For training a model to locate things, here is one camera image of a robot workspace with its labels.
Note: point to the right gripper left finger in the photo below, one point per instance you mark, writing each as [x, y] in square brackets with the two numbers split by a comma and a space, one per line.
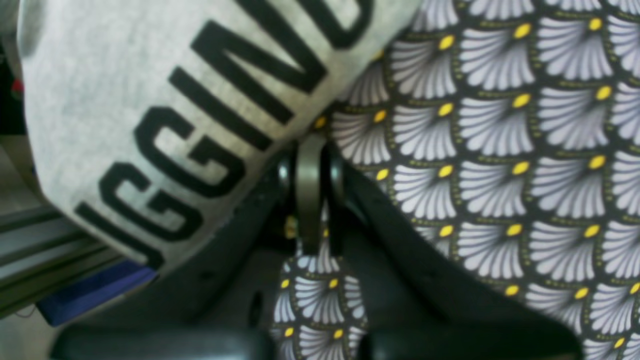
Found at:
[216, 306]

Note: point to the fan-patterned grey tablecloth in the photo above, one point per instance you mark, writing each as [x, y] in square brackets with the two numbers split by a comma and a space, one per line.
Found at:
[507, 133]

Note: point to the blue mount plate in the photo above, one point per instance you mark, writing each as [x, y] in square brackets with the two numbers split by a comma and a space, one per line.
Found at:
[88, 294]

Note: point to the light grey T-shirt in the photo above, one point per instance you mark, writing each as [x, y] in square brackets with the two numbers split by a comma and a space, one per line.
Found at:
[150, 120]

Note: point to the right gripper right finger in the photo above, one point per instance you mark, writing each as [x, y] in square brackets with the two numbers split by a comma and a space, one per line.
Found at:
[419, 305]

